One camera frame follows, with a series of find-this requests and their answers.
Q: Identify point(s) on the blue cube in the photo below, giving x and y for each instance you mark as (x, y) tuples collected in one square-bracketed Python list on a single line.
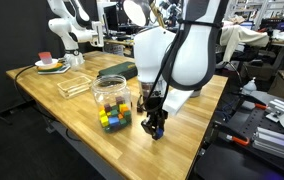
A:
[(159, 133)]

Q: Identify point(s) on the clear jar of blocks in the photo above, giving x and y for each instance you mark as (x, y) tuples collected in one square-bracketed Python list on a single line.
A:
[(113, 99)]

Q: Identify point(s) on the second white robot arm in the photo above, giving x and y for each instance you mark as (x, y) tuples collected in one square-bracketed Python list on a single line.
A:
[(74, 26)]

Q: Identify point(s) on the clear plastic tray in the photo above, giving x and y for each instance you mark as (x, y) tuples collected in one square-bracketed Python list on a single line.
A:
[(73, 87)]

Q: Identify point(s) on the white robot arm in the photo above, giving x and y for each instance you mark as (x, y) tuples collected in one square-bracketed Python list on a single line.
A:
[(173, 65)]

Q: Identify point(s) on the orange handled clamp centre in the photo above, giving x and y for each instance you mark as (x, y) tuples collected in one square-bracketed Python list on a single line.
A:
[(231, 134)]

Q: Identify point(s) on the dark green flat case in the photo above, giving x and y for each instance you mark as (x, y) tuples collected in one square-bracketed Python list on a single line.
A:
[(126, 69)]

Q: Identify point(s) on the plate stack with pink cup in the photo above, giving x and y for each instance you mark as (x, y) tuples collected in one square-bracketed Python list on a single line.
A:
[(49, 65)]

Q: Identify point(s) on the black pegboard panel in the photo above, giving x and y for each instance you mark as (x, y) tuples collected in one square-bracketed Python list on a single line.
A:
[(261, 159)]

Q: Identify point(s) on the grey desk lamp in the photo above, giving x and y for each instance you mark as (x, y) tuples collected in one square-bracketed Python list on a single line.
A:
[(143, 12)]

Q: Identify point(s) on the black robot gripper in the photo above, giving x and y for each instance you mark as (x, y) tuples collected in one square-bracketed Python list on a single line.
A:
[(153, 121)]

